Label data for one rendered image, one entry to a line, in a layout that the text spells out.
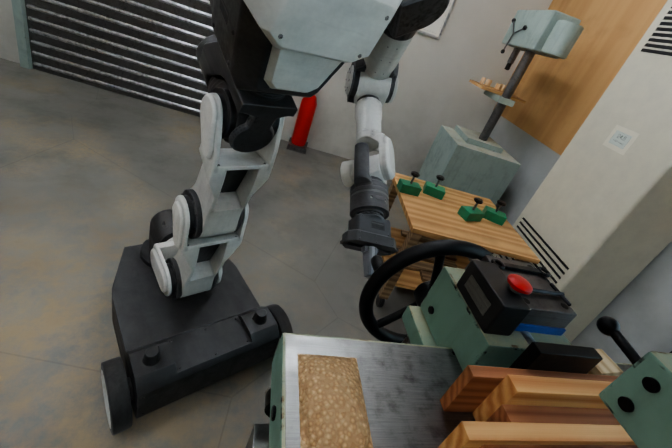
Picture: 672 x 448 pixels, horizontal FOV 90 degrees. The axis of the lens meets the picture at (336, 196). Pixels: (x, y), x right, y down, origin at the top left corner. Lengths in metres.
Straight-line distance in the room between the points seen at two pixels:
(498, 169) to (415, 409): 2.27
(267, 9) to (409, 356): 0.49
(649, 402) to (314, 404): 0.29
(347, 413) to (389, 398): 0.07
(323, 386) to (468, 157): 2.22
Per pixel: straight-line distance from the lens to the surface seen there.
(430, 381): 0.47
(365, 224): 0.71
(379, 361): 0.45
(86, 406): 1.42
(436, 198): 1.91
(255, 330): 1.30
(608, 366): 0.63
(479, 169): 2.55
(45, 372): 1.51
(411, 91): 3.26
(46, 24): 3.86
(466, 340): 0.50
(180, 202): 1.02
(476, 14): 3.31
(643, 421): 0.43
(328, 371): 0.40
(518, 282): 0.47
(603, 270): 1.97
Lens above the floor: 1.23
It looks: 28 degrees down
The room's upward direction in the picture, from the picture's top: 20 degrees clockwise
